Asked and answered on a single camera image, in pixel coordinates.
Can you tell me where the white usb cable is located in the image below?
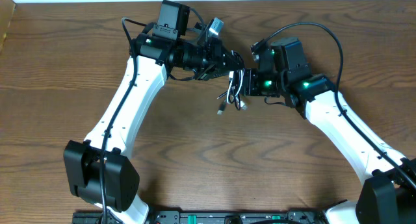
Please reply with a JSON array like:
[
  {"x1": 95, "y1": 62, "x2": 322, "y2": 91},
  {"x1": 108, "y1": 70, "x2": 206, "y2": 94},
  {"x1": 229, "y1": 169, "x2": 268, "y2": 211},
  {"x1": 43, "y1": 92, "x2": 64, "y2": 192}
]
[{"x1": 216, "y1": 69, "x2": 248, "y2": 116}]

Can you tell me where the black usb cable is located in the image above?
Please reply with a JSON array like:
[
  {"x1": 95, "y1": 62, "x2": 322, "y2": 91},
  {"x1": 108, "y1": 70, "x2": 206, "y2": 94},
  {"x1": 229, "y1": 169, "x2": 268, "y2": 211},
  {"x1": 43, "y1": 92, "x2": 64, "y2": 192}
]
[{"x1": 216, "y1": 50, "x2": 246, "y2": 112}]

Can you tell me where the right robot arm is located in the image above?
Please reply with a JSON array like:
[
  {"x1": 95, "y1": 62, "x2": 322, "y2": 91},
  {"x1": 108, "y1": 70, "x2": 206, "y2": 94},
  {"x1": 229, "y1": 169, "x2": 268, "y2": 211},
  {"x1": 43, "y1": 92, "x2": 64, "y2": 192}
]
[{"x1": 243, "y1": 37, "x2": 415, "y2": 223}]

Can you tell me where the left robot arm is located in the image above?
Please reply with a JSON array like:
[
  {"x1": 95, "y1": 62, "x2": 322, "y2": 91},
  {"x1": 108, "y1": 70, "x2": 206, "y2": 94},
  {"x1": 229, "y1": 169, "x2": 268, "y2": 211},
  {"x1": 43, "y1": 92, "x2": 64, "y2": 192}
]
[{"x1": 63, "y1": 0, "x2": 244, "y2": 223}]

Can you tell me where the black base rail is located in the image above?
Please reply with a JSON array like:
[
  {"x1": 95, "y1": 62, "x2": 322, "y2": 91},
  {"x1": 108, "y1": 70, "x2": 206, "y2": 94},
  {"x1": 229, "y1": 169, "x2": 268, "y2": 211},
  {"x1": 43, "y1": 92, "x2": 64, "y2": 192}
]
[{"x1": 71, "y1": 209, "x2": 329, "y2": 224}]

